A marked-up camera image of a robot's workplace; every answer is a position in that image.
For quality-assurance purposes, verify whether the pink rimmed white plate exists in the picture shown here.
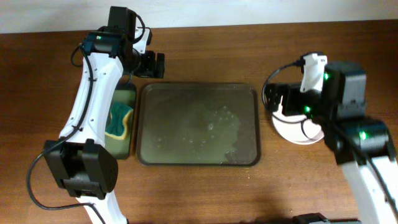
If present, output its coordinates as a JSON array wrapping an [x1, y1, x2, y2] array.
[[272, 102, 324, 145]]

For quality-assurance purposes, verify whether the green and yellow sponge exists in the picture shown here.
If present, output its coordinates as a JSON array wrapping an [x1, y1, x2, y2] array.
[[105, 102, 134, 140]]

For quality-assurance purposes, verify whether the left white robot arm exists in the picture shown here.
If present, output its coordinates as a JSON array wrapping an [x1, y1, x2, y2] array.
[[41, 26, 164, 223]]

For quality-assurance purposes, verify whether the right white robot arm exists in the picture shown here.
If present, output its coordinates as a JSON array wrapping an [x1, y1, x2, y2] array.
[[261, 60, 397, 223]]

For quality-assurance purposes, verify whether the large dark brown tray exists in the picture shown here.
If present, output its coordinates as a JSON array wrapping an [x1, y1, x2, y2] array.
[[136, 83, 261, 167]]

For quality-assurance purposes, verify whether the small green tray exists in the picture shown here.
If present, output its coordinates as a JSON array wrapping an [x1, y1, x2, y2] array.
[[105, 83, 136, 159]]

